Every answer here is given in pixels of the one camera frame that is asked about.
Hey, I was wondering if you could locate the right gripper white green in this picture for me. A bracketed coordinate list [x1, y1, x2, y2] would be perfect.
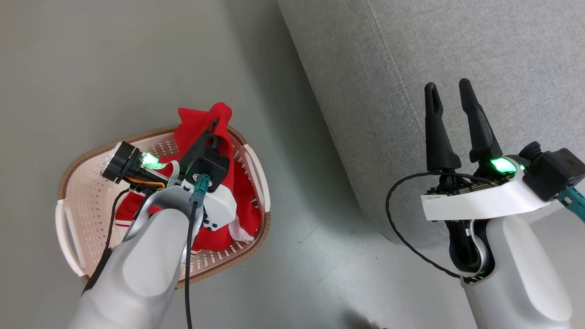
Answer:
[421, 79, 561, 223]

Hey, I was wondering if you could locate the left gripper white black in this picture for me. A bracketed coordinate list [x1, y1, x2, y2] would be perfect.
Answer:
[101, 118, 237, 232]

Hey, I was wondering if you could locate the red garment with white stripes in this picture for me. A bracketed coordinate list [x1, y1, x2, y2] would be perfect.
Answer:
[115, 190, 159, 228]
[173, 102, 264, 255]

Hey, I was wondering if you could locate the pink perforated laundry basket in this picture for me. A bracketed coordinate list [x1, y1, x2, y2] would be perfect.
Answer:
[55, 126, 271, 287]

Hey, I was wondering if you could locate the grey fabric sofa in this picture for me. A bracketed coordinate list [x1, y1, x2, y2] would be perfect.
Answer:
[278, 0, 585, 248]

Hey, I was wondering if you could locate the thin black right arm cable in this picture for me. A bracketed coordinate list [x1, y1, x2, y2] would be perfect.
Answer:
[385, 171, 499, 279]

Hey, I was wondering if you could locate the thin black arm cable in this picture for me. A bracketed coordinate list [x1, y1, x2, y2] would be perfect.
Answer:
[385, 171, 499, 279]
[104, 188, 131, 251]

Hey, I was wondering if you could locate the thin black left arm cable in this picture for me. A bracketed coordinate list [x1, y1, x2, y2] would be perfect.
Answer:
[104, 188, 131, 251]

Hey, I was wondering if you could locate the teal right camera cable plug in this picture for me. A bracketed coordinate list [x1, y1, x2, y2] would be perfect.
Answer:
[556, 186, 585, 224]

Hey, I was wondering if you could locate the black cable with teal plug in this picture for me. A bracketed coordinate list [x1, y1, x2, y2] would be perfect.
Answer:
[184, 174, 212, 329]

